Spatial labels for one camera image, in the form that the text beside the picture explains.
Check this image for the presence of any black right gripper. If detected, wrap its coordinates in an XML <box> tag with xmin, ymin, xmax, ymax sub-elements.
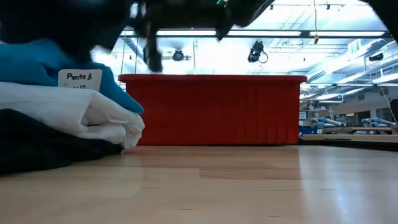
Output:
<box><xmin>136</xmin><ymin>0</ymin><xmax>275</xmax><ymax>73</ymax></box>

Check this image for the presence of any dark navy garment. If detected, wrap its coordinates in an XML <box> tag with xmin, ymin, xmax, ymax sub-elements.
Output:
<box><xmin>0</xmin><ymin>0</ymin><xmax>135</xmax><ymax>65</ymax></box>

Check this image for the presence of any white shirt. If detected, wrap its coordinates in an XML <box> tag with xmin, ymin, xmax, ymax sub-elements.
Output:
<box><xmin>0</xmin><ymin>81</ymin><xmax>146</xmax><ymax>150</ymax></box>

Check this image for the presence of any black pants garment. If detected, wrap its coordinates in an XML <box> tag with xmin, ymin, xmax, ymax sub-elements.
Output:
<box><xmin>0</xmin><ymin>108</ymin><xmax>124</xmax><ymax>176</ymax></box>

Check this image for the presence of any red plastic laundry basket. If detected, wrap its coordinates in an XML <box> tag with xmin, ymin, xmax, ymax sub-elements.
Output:
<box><xmin>118</xmin><ymin>73</ymin><xmax>308</xmax><ymax>147</ymax></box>

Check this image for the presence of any white handwritten label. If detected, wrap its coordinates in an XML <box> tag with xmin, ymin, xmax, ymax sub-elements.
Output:
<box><xmin>57</xmin><ymin>68</ymin><xmax>103</xmax><ymax>92</ymax></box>

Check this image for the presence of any black overhead beam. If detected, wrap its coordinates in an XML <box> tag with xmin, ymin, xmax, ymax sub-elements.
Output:
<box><xmin>119</xmin><ymin>29</ymin><xmax>393</xmax><ymax>40</ymax></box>

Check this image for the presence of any light wooden desk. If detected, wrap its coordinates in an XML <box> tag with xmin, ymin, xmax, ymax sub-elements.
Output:
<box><xmin>300</xmin><ymin>133</ymin><xmax>398</xmax><ymax>144</ymax></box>

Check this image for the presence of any black round hanging camera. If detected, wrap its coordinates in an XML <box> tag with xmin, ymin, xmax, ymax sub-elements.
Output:
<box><xmin>171</xmin><ymin>48</ymin><xmax>186</xmax><ymax>62</ymax></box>

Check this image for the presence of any thin hanging cable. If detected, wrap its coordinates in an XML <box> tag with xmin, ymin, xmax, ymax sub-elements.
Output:
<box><xmin>312</xmin><ymin>0</ymin><xmax>322</xmax><ymax>45</ymax></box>

